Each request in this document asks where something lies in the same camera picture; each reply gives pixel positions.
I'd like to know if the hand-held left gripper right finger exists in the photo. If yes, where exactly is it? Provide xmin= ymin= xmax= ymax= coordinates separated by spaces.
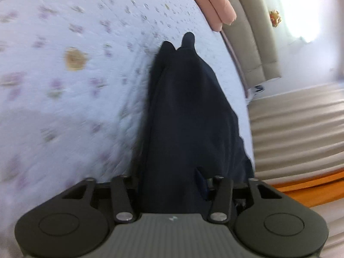
xmin=195 ymin=168 xmax=281 ymax=223

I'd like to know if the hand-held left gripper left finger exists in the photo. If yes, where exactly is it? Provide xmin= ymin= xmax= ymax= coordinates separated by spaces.
xmin=61 ymin=175 xmax=134 ymax=223

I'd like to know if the dark striped-sleeve hoodie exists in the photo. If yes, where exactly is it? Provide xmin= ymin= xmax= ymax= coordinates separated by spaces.
xmin=133 ymin=32 xmax=256 ymax=214

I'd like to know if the orange curtain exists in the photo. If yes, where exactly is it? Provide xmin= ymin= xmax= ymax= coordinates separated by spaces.
xmin=265 ymin=170 xmax=344 ymax=209

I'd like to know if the beige curtain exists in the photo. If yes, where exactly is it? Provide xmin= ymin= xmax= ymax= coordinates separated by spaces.
xmin=247 ymin=82 xmax=344 ymax=180

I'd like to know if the floral white bed sheet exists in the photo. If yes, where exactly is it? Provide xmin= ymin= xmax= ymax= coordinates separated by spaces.
xmin=0 ymin=0 xmax=256 ymax=258

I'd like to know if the beige padded headboard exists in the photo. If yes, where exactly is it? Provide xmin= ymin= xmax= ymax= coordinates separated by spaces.
xmin=216 ymin=0 xmax=281 ymax=82

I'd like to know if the pink pillow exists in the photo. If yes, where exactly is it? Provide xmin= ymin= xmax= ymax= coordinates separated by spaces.
xmin=183 ymin=0 xmax=237 ymax=31

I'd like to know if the orange wall ornament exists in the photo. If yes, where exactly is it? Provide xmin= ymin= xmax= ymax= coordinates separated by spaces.
xmin=269 ymin=9 xmax=282 ymax=28

